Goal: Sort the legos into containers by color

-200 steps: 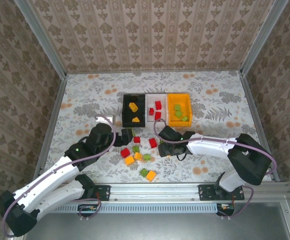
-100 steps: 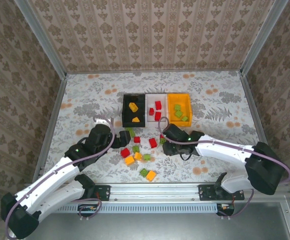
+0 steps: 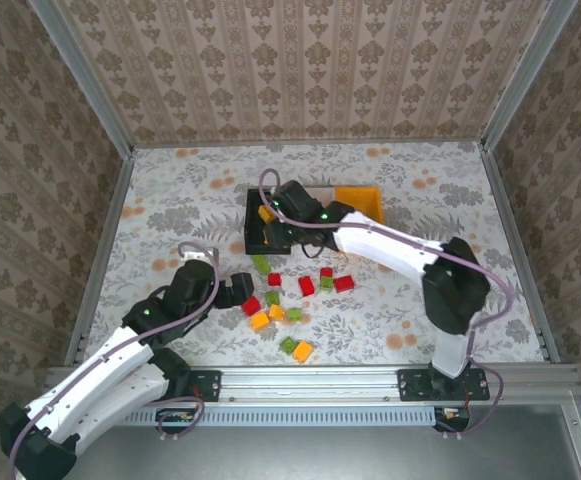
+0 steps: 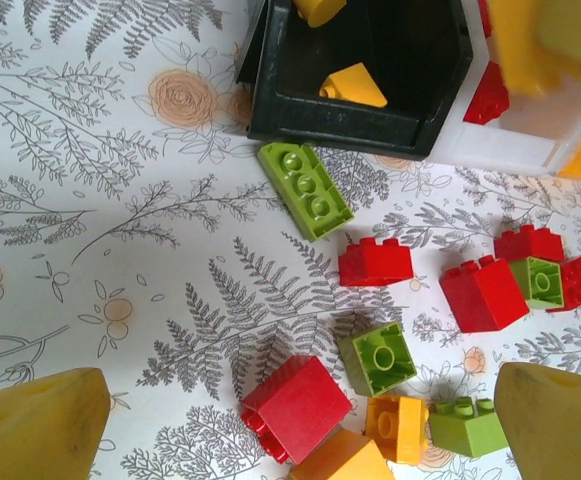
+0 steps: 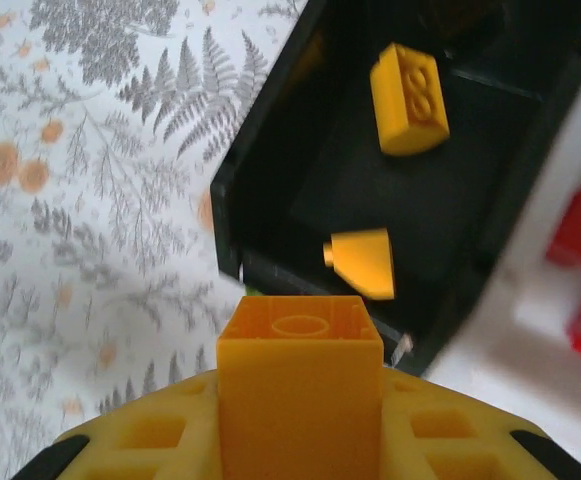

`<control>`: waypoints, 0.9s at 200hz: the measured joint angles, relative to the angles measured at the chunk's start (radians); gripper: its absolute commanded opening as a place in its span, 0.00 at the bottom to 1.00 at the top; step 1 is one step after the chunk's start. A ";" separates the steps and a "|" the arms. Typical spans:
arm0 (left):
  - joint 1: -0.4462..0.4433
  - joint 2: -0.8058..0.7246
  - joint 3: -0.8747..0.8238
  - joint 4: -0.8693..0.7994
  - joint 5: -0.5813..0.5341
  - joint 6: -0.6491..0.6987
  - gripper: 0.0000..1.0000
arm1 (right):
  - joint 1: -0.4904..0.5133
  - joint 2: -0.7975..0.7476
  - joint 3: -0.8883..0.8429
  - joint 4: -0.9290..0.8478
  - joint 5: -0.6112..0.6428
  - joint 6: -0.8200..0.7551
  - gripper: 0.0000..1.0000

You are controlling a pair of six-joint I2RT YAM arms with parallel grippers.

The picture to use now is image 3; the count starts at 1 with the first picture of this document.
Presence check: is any white plastic bin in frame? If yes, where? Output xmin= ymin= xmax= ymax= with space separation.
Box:
xmin=309 ymin=185 xmax=339 ymax=206

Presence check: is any black plastic bin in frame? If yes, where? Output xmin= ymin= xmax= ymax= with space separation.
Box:
xmin=243 ymin=187 xmax=296 ymax=256

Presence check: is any yellow plastic bin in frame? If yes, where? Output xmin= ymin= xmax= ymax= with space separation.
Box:
xmin=333 ymin=185 xmax=385 ymax=226

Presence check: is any floral patterned table cover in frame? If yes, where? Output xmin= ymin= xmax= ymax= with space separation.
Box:
xmin=82 ymin=141 xmax=546 ymax=367

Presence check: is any black connector board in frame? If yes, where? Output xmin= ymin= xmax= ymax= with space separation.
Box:
xmin=157 ymin=407 xmax=196 ymax=426
xmin=434 ymin=405 xmax=471 ymax=426

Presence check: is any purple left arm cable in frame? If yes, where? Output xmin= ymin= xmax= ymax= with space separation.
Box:
xmin=7 ymin=241 xmax=221 ymax=476

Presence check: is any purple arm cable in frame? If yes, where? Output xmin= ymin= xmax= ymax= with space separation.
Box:
xmin=258 ymin=168 xmax=516 ymax=441
xmin=7 ymin=241 xmax=221 ymax=476

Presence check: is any thin black cable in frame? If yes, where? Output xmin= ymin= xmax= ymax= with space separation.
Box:
xmin=300 ymin=238 xmax=327 ymax=260

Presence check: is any aluminium frame side rail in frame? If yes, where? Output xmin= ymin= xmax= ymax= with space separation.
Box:
xmin=480 ymin=142 xmax=561 ymax=364
xmin=64 ymin=152 xmax=136 ymax=366

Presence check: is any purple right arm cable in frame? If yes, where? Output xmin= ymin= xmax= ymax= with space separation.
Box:
xmin=258 ymin=168 xmax=516 ymax=441

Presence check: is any purple cable loop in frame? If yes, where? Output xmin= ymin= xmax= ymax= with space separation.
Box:
xmin=155 ymin=396 xmax=206 ymax=442

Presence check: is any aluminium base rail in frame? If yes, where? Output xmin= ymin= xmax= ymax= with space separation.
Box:
xmin=44 ymin=363 xmax=581 ymax=407

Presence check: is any slotted grey cable duct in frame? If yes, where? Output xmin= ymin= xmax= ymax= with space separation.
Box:
xmin=119 ymin=403 xmax=444 ymax=427

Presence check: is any aluminium frame post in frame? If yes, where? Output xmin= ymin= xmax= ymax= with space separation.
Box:
xmin=27 ymin=0 xmax=135 ymax=157
xmin=482 ymin=0 xmax=581 ymax=151

